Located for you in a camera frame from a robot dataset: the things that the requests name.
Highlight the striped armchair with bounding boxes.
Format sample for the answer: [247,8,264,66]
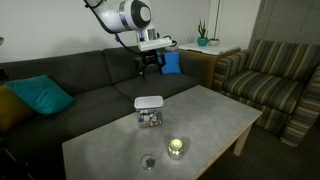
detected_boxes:
[212,39,320,147]

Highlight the blue cushion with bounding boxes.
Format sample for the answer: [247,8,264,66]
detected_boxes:
[161,51,181,74]

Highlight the teal cushion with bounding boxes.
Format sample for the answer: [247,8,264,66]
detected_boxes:
[5,75,74,115]

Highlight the clear food container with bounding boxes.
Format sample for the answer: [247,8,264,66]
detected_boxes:
[138,110,162,128]

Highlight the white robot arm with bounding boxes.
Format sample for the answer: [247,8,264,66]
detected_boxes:
[83,0,161,77]

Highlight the mustard yellow cushion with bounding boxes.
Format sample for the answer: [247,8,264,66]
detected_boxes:
[0,85,35,134]

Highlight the potted cactus in teal pot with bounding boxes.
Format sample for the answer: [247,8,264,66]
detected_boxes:
[197,20,208,46]

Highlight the lit candle in glass jar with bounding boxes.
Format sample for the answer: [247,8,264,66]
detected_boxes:
[168,139,184,160]

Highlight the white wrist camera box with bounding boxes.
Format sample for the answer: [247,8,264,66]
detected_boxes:
[138,38,173,51]

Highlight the small white plant pot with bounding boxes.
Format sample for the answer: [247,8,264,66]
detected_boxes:
[209,38,220,46]

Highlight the dark grey sofa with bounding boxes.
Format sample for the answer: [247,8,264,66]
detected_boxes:
[0,47,200,180]

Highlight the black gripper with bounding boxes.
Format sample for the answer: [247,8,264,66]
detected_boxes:
[135,50,160,79]

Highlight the window blinds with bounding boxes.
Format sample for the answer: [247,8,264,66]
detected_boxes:
[249,0,320,48]

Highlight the wooden side table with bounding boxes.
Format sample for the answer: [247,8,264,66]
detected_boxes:
[178,43,240,88]

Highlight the white container lid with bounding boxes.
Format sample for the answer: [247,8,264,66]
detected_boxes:
[134,96,164,110]

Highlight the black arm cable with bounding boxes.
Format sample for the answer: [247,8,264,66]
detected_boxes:
[114,32,141,56]

